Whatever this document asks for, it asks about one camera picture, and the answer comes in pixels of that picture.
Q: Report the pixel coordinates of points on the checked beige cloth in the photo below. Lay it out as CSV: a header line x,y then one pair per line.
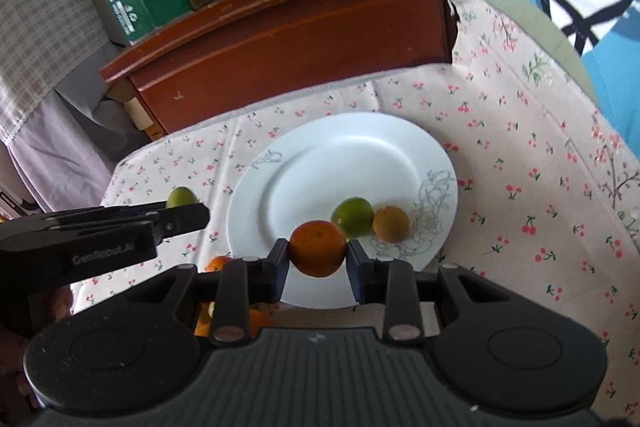
x,y
40,32

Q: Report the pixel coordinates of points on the pale purple cloth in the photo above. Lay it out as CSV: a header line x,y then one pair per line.
x,y
50,147

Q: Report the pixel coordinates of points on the red-brown wooden cabinet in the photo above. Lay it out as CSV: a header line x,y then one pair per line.
x,y
300,37

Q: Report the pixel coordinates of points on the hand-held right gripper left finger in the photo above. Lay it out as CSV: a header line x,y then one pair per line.
x,y
280,264

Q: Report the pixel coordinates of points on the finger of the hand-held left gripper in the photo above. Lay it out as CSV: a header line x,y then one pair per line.
x,y
182,219

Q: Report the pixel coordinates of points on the white floral plate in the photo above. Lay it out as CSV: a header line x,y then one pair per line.
x,y
325,167

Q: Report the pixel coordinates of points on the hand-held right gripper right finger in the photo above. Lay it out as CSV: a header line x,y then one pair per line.
x,y
355,269

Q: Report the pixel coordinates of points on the green round fruit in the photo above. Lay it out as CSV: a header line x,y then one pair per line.
x,y
353,217
179,198

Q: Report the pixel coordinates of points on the cherry print tablecloth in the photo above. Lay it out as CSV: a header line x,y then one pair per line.
x,y
525,157

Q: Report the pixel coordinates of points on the orange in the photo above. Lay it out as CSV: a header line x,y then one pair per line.
x,y
260,322
317,249
219,264
202,322

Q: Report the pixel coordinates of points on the brownish yellow round fruit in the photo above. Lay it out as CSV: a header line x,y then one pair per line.
x,y
392,224

